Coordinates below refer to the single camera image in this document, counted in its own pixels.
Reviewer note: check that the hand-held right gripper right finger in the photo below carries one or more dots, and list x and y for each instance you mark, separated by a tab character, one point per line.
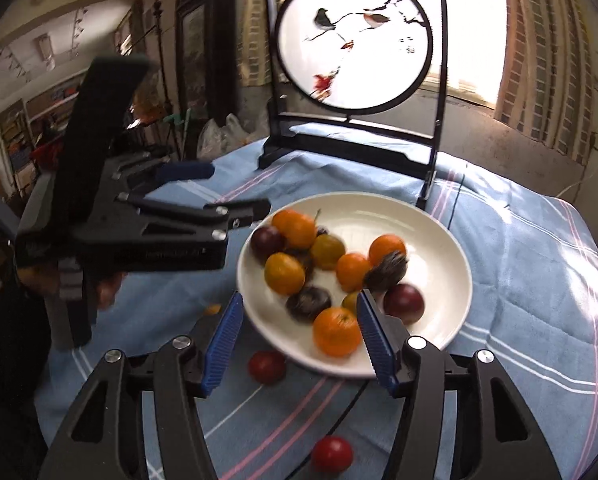
379	345

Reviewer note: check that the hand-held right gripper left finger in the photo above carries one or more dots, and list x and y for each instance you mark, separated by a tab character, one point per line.
224	345

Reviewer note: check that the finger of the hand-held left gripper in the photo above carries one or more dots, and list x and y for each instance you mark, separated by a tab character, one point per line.
189	212
186	171

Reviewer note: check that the dark red plum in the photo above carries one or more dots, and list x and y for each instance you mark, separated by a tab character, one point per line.
267	243
404	302

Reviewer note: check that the small yellow-green fruit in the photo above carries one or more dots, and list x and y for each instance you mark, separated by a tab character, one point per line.
350	301

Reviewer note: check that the spiky dark fruit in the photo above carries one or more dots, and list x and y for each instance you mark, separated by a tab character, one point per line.
386	272

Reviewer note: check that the dark purple fruit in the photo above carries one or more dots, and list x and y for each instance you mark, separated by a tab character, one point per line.
322	231
307	301

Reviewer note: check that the small yellow citrus fruit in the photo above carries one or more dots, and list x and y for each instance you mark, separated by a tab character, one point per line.
327	251

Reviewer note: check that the white plate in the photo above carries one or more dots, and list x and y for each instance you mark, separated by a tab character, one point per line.
429	240

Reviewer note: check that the person's left forearm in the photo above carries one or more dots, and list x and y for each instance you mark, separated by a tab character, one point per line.
4	385

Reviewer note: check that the person's left hand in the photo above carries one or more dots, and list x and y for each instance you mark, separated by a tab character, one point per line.
108	292

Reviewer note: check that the small orange piece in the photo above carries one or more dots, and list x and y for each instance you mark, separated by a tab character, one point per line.
211	308

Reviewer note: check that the clear plastic bag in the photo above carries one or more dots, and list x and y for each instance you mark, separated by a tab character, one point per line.
229	132
209	137

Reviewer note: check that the bright red fruit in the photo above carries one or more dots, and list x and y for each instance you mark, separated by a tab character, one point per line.
267	366
332	453

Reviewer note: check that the cluttered storage shelf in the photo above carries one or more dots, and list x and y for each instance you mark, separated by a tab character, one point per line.
39	125

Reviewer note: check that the black coat rack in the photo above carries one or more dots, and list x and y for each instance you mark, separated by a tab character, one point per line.
161	75

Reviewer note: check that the dark framed painting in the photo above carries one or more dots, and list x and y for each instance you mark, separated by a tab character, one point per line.
201	45

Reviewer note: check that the blue striped tablecloth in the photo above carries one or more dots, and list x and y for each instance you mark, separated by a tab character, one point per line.
529	270

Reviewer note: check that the checked curtain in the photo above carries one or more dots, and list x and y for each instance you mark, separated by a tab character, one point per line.
544	45
259	20

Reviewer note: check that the bird painting table screen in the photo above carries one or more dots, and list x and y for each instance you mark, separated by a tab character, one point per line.
359	60

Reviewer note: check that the window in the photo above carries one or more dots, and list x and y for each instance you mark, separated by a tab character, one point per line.
474	20

